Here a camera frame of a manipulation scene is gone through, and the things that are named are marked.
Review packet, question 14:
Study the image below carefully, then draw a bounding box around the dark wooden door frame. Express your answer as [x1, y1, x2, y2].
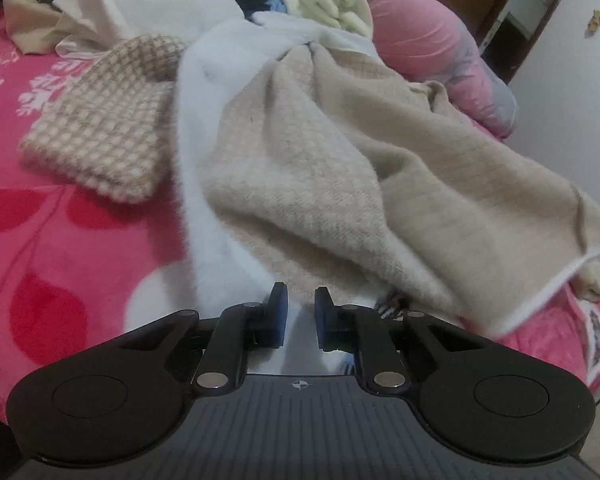
[472, 0, 578, 86]

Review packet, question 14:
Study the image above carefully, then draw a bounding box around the cream fleece garment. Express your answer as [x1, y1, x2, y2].
[272, 0, 373, 38]

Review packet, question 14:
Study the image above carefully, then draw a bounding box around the beige white checked coat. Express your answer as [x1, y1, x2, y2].
[19, 12, 600, 338]

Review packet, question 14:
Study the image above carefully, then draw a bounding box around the cream folded garment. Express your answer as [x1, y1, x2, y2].
[571, 255, 600, 304]

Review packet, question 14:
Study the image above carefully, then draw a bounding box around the pink grey duvet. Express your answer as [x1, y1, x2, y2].
[215, 0, 518, 141]

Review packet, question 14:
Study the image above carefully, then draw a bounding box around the beige garment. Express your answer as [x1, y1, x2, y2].
[2, 0, 101, 56]

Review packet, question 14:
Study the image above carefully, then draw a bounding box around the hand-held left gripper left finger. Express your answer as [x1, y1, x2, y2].
[112, 281, 291, 393]

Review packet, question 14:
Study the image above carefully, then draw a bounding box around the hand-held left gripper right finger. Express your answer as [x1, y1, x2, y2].
[314, 286, 486, 393]

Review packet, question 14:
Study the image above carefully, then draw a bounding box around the white garment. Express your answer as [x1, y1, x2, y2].
[55, 0, 243, 56]

